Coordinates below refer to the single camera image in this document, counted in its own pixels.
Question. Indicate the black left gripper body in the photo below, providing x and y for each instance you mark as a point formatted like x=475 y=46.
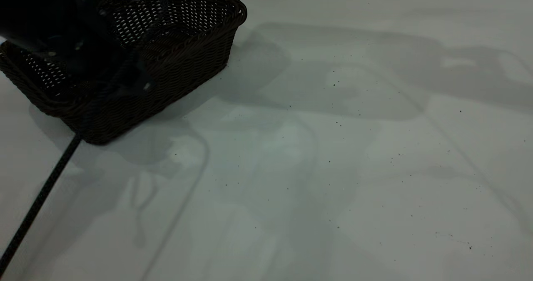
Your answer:
x=89 y=48

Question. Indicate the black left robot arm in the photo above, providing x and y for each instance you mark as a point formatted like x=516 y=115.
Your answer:
x=37 y=10

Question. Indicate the black woven wicker basket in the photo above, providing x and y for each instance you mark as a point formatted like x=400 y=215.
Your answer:
x=187 y=43

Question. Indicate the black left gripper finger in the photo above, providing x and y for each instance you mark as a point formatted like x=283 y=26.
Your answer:
x=135 y=79

